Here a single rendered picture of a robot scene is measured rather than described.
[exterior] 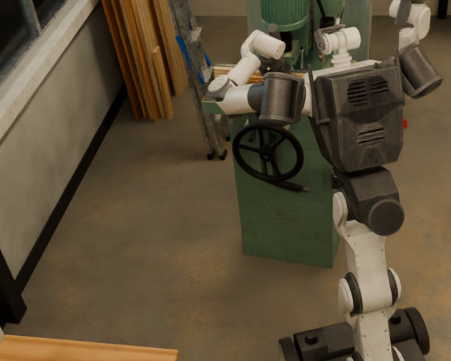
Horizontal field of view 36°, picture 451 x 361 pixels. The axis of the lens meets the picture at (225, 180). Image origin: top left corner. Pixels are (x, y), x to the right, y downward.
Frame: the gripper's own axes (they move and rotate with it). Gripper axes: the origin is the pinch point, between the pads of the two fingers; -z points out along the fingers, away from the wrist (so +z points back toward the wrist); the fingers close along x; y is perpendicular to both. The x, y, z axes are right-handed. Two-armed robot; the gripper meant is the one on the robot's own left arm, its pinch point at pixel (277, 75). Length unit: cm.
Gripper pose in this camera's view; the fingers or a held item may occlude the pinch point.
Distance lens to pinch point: 266.6
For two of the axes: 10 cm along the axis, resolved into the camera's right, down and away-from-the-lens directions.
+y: 2.1, -9.3, 2.9
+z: -2.4, -3.4, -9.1
